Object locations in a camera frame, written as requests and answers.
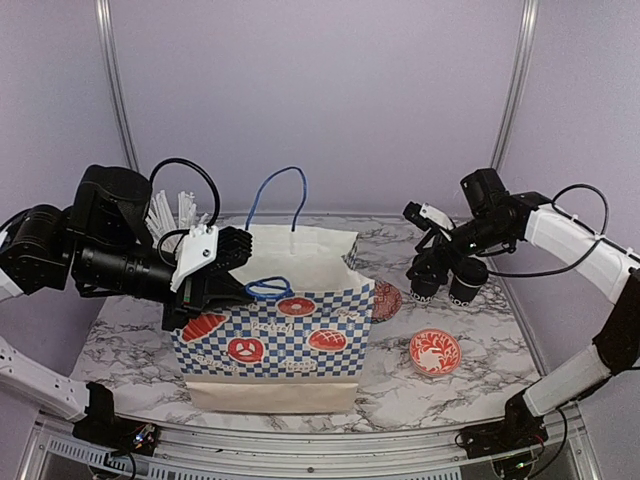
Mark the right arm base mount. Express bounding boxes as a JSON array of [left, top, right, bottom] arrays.
[[454, 390, 549, 459]]

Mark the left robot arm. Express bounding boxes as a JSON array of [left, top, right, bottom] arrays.
[[1, 165, 253, 331]]

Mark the black paper coffee cup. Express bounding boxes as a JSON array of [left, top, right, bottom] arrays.
[[449, 258, 489, 306]]

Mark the aluminium frame post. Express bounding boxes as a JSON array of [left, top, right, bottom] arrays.
[[95, 0, 140, 172], [490, 0, 540, 171]]

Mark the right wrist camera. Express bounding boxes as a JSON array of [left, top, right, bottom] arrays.
[[403, 202, 455, 231]]

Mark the checkered paper takeout bag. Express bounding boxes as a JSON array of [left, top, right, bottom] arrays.
[[172, 219, 375, 414]]

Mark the right aluminium frame post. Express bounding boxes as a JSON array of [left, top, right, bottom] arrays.
[[490, 0, 540, 171]]

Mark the red patterned bowl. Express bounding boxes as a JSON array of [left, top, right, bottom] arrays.
[[372, 281, 403, 323]]

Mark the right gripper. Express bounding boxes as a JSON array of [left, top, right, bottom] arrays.
[[407, 214, 513, 284]]

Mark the left aluminium frame post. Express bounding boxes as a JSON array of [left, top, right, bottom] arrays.
[[95, 0, 140, 172]]

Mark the aluminium front rail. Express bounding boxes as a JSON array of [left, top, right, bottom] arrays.
[[16, 408, 602, 479]]

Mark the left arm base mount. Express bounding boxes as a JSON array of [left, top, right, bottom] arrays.
[[72, 382, 160, 456]]

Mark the red floral bowl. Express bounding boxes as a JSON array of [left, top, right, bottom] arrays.
[[409, 329, 462, 377]]

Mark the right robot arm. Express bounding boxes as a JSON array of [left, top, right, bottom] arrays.
[[403, 168, 639, 448]]

